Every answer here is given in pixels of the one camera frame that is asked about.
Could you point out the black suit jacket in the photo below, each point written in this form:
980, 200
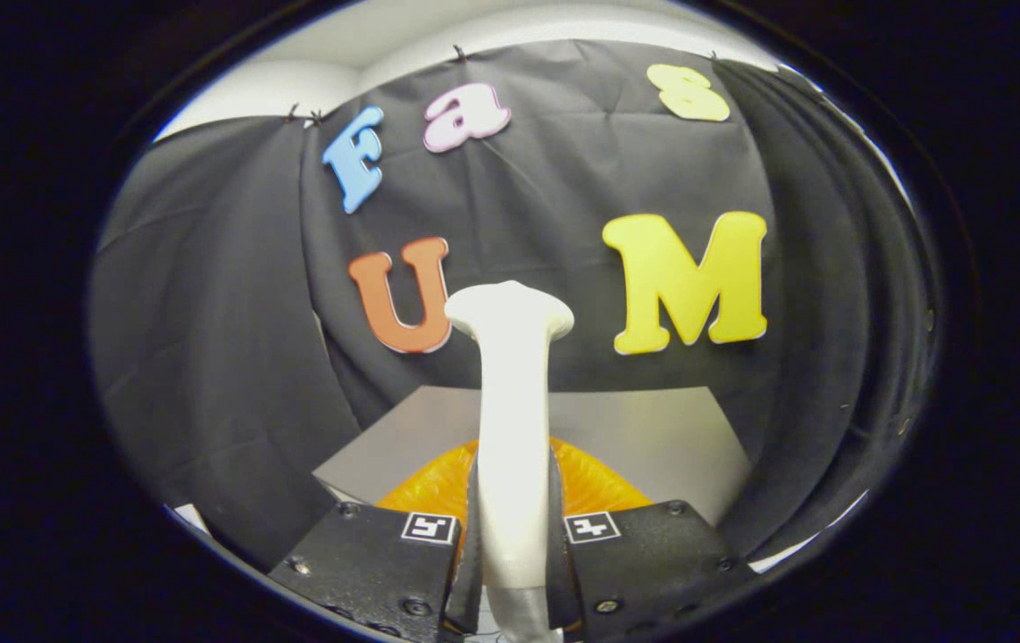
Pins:
849, 313

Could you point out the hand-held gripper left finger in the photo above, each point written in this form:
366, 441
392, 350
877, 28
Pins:
367, 563

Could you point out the black backdrop cloth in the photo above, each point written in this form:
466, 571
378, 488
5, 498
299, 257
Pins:
224, 295

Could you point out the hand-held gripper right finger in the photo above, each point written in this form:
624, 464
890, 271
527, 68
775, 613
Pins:
644, 563

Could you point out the grey filing cabinet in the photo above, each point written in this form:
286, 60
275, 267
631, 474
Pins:
644, 438

